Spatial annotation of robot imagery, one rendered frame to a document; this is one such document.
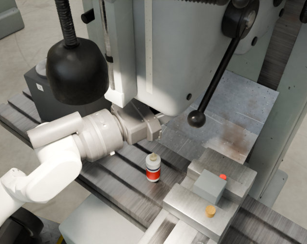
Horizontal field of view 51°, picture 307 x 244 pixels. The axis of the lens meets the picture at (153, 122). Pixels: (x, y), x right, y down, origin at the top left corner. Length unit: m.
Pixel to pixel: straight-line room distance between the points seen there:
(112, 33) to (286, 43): 0.56
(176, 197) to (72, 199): 1.29
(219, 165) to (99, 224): 0.37
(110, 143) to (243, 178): 0.40
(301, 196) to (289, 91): 1.24
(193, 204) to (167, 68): 0.39
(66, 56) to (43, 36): 2.94
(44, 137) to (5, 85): 2.27
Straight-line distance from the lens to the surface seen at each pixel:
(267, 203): 1.81
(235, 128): 1.04
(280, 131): 1.08
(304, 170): 2.26
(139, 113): 0.64
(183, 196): 0.77
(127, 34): 0.46
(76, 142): 0.61
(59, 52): 0.37
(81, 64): 0.36
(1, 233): 1.31
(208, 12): 0.46
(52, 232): 1.49
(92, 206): 0.99
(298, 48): 0.90
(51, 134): 0.58
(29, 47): 3.20
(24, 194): 0.61
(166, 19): 0.42
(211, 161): 0.89
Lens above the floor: 1.71
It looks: 48 degrees down
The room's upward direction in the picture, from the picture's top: straight up
